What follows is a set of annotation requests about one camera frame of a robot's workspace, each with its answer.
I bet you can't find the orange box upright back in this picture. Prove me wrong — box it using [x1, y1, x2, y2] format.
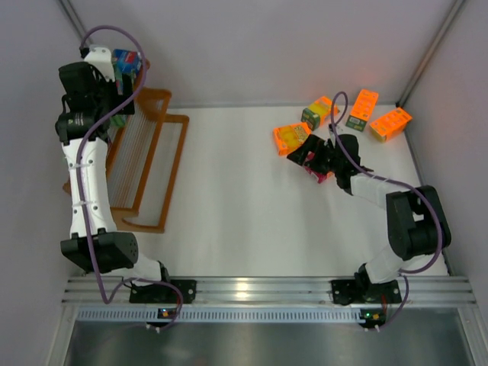
[345, 88, 379, 132]

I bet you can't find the orange green box yellow sponge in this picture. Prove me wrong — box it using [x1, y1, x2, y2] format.
[300, 96, 339, 131]

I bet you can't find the orange box far right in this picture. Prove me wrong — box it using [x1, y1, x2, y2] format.
[370, 108, 412, 143]

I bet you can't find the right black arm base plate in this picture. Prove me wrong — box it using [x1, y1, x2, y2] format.
[331, 279, 402, 306]

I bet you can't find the blue green sponge pack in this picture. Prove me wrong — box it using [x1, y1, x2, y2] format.
[112, 49, 142, 82]
[110, 114, 127, 128]

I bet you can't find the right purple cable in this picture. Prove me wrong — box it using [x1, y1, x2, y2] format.
[329, 91, 445, 332]

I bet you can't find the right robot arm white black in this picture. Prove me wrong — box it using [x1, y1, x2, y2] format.
[287, 134, 451, 306]

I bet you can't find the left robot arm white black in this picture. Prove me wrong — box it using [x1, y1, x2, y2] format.
[55, 61, 169, 287]

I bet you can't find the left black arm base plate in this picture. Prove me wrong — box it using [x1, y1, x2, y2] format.
[129, 279, 197, 304]

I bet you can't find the aluminium mounting rail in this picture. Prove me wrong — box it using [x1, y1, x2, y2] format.
[60, 277, 477, 306]

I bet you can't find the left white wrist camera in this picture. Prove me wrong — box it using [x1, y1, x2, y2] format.
[83, 45, 115, 82]

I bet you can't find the pink scrubber sponge box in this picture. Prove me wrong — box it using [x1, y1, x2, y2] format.
[303, 152, 334, 184]

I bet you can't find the orange three-tier wire shelf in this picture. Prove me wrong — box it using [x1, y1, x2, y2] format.
[63, 57, 191, 234]

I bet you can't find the slotted grey cable duct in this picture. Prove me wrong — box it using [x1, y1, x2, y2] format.
[77, 307, 383, 324]

